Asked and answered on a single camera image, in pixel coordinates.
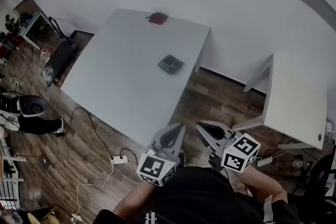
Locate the person's right forearm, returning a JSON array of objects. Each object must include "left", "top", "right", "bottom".
[{"left": 235, "top": 164, "right": 289, "bottom": 205}]

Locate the white power cable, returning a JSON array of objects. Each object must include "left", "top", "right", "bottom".
[{"left": 75, "top": 162, "right": 116, "bottom": 216}]

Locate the white side desk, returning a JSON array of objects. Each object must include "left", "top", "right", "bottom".
[{"left": 230, "top": 51, "right": 328, "bottom": 151}]

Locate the white power strip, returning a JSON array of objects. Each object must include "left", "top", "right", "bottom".
[{"left": 110, "top": 155, "right": 129, "bottom": 165}]

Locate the small black floor box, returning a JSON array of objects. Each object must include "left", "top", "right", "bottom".
[{"left": 38, "top": 156, "right": 51, "bottom": 170}]

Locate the grey background desk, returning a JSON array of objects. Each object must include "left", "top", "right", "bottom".
[{"left": 17, "top": 11, "right": 51, "bottom": 51}]

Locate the grey lanyard strap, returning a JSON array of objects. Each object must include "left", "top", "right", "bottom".
[{"left": 263, "top": 195, "right": 274, "bottom": 224}]

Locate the grey power strip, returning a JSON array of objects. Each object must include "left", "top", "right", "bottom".
[{"left": 256, "top": 156, "right": 276, "bottom": 167}]

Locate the dark red pouch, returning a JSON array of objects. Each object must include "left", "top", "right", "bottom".
[{"left": 145, "top": 12, "right": 169, "bottom": 25}]

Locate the black power cable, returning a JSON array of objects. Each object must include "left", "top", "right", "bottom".
[{"left": 62, "top": 106, "right": 114, "bottom": 160}]

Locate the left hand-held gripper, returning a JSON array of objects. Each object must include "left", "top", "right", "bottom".
[{"left": 136, "top": 123, "right": 186, "bottom": 188}]

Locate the black office chair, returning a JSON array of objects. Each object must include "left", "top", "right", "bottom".
[{"left": 287, "top": 146, "right": 336, "bottom": 224}]

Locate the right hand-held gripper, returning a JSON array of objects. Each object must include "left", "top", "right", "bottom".
[{"left": 194, "top": 120, "right": 261, "bottom": 174}]

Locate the person's black shirt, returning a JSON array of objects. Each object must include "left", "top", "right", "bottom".
[{"left": 91, "top": 165, "right": 301, "bottom": 224}]

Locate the white metal rack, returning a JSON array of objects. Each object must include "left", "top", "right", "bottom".
[{"left": 0, "top": 136, "right": 27, "bottom": 210}]

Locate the black calculator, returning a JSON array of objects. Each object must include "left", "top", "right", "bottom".
[{"left": 157, "top": 54, "right": 184, "bottom": 75}]

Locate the clear plastic bottle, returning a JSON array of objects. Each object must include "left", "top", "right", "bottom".
[{"left": 40, "top": 48, "right": 51, "bottom": 64}]

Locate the person's left forearm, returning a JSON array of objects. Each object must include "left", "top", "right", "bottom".
[{"left": 112, "top": 180, "right": 158, "bottom": 220}]

